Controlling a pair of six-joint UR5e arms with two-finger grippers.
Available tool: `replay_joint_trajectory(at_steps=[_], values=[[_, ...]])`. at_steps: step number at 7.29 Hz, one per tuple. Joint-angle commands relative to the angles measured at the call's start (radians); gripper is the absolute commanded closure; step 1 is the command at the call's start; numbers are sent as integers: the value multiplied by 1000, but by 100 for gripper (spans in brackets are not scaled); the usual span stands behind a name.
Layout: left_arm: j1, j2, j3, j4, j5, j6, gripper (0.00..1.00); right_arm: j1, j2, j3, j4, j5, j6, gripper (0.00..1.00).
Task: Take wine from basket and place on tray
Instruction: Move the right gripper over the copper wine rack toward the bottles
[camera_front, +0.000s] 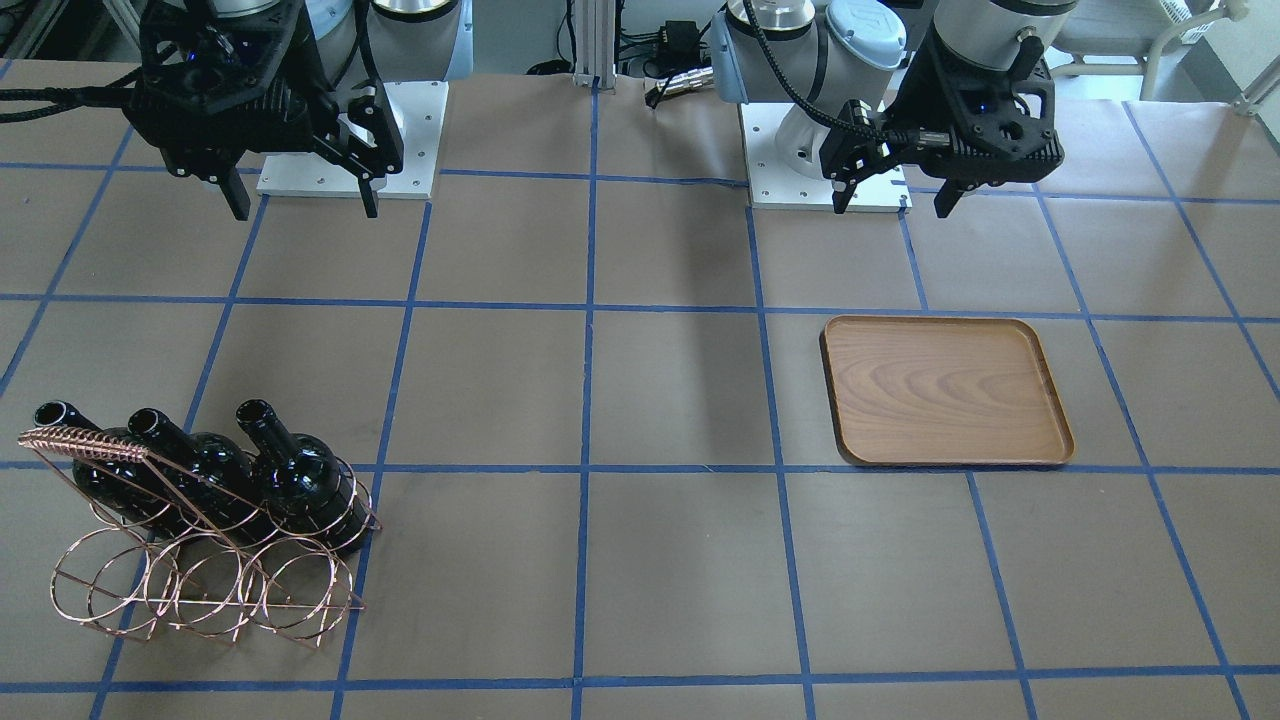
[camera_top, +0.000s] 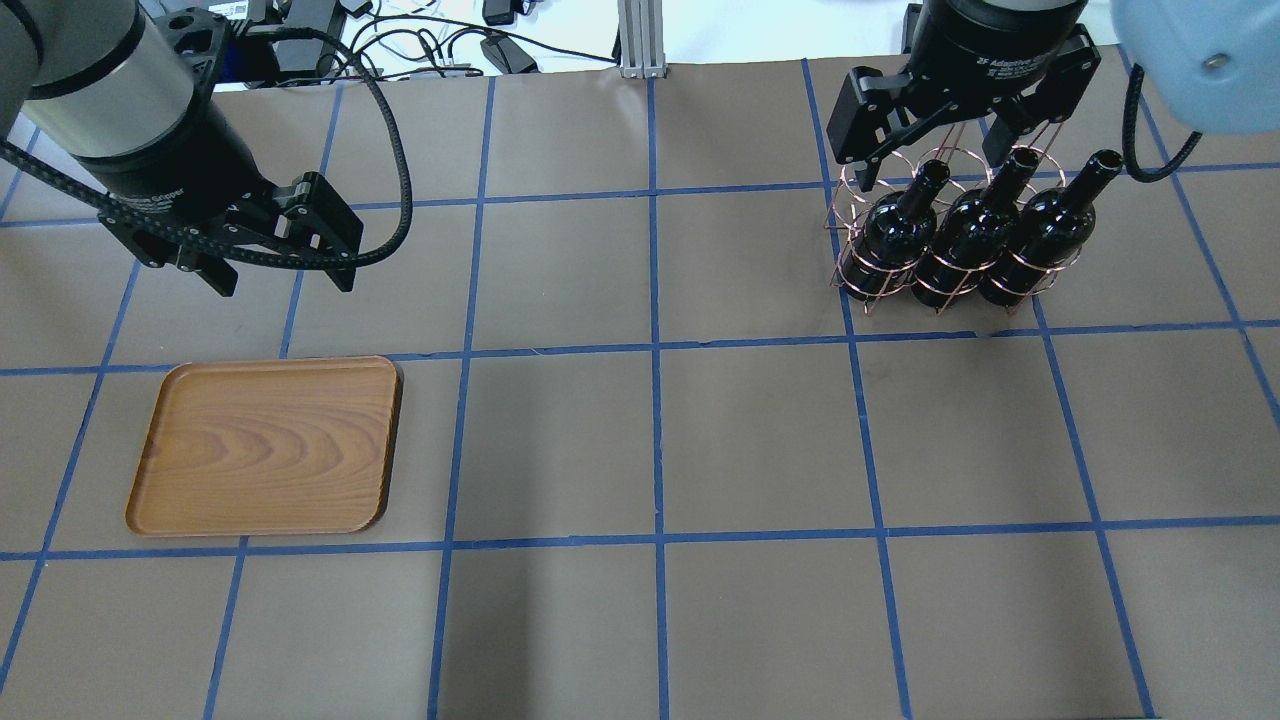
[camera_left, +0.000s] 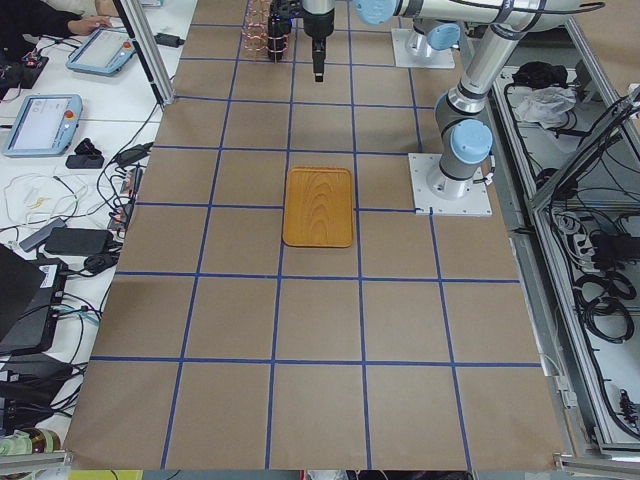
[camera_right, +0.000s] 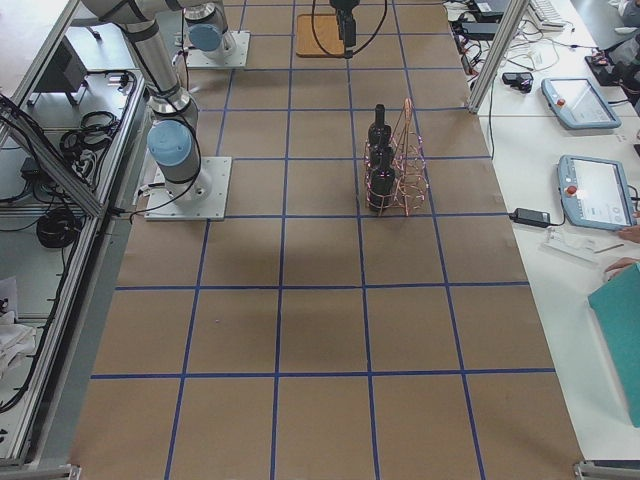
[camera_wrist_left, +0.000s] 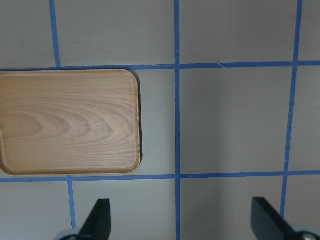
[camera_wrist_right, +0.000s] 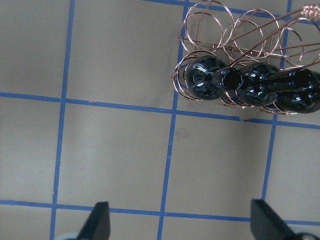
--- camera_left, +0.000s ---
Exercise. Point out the black laptop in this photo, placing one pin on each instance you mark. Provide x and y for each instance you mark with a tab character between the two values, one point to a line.
30	292

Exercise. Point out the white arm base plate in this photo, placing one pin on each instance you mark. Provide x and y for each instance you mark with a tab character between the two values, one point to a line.
436	194
440	60

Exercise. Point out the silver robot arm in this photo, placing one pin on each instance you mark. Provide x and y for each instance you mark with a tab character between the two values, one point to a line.
427	36
466	140

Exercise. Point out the blue teach pendant near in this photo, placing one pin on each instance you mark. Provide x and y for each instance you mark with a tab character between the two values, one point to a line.
45	126

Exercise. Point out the blue teach pendant far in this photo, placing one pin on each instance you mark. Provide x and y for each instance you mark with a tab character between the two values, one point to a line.
103	53

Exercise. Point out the blue teach pendant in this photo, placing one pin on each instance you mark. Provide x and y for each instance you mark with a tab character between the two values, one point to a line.
45	126
103	53

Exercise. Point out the person hand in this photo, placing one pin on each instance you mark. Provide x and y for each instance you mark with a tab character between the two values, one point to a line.
86	26

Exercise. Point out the black small device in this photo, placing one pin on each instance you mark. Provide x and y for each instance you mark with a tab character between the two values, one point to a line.
86	156

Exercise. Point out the dark wine bottle in basket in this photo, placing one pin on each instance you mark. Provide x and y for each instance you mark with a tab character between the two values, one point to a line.
279	25

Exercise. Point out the black power adapter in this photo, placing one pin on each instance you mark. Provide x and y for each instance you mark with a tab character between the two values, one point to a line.
169	40

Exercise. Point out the wooden tray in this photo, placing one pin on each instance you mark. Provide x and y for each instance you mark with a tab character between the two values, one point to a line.
318	209

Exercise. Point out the crumpled white cloth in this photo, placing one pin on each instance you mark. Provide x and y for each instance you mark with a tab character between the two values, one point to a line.
548	107

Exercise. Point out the aluminium frame post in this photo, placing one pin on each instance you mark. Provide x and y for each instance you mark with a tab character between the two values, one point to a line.
137	26

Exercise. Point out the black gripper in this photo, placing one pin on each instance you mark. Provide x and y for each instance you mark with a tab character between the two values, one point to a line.
318	27

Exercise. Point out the black power brick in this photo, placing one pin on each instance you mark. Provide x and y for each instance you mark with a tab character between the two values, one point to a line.
77	241

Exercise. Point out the copper wire bottle basket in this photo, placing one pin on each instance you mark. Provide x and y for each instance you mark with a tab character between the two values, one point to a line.
254	30

